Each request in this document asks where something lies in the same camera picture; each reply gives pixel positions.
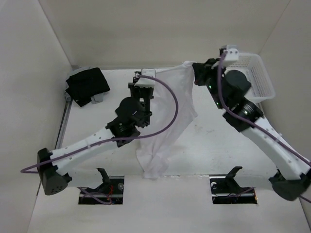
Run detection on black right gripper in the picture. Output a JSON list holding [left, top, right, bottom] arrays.
[[193, 58, 227, 108]]

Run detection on white tank top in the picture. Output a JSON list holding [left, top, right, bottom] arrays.
[[136, 61, 197, 179]]

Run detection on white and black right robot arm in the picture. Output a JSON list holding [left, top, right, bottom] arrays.
[[192, 59, 311, 201]]

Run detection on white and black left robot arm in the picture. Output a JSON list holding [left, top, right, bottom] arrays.
[[37, 78, 155, 196]]

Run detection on folded black tank top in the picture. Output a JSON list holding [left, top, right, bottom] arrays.
[[65, 67, 111, 107]]

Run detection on white plastic basket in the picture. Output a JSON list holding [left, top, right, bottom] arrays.
[[226, 52, 276, 103]]

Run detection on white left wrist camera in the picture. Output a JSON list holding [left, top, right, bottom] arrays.
[[134, 68, 156, 88]]

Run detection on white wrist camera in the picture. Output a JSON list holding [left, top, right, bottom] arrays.
[[219, 45, 239, 67], [134, 68, 156, 88]]

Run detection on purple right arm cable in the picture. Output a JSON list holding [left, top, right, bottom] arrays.
[[217, 53, 311, 203]]

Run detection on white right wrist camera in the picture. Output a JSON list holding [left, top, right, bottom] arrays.
[[219, 45, 239, 67]]

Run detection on aluminium right table rail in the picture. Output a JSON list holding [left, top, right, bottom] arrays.
[[256, 103, 265, 117]]

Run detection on aluminium table rail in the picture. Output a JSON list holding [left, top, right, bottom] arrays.
[[256, 103, 265, 117], [54, 91, 72, 149]]

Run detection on aluminium left table rail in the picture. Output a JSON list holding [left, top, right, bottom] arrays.
[[54, 91, 72, 149]]

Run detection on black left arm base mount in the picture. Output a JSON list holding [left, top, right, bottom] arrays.
[[78, 168, 125, 205]]

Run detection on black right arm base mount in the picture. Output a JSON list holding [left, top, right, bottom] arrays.
[[209, 166, 258, 204]]

